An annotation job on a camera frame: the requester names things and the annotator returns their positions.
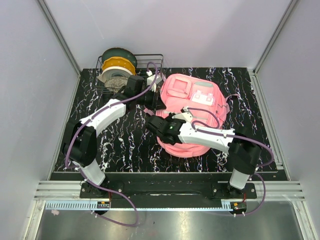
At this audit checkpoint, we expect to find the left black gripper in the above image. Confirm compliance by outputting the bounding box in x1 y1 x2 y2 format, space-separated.
135 87 167 112

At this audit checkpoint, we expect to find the pink student backpack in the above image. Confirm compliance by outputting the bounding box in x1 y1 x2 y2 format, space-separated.
143 73 240 158

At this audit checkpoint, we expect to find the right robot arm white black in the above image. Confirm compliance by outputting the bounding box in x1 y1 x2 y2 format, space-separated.
146 111 262 199

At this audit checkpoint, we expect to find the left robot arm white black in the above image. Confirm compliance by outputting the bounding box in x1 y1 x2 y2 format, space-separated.
60 74 165 198

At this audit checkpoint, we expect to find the grey patterned plate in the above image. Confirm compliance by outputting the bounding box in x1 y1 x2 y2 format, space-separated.
104 76 128 91

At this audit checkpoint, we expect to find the white rimmed plate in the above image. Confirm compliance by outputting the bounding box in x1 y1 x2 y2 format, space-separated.
97 67 133 84

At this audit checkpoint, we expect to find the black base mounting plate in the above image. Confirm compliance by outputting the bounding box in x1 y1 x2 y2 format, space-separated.
79 171 258 200

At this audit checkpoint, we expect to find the yellow dotted plate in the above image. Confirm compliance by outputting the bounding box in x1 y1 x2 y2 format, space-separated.
102 56 136 75

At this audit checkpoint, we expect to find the dark green plate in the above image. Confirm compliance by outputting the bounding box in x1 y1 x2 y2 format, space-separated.
101 47 138 70

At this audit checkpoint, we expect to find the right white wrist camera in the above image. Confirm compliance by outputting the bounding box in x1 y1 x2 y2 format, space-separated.
172 106 193 123

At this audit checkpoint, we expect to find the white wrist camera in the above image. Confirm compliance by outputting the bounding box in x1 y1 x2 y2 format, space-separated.
172 106 193 123
146 70 163 92

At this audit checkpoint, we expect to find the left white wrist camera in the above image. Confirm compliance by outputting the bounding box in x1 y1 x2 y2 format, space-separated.
146 70 163 92

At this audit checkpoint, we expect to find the metal wire dish rack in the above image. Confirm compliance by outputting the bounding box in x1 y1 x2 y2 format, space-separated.
93 54 165 93

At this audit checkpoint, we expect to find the aluminium frame rail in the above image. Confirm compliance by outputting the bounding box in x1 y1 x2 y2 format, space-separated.
34 181 305 202

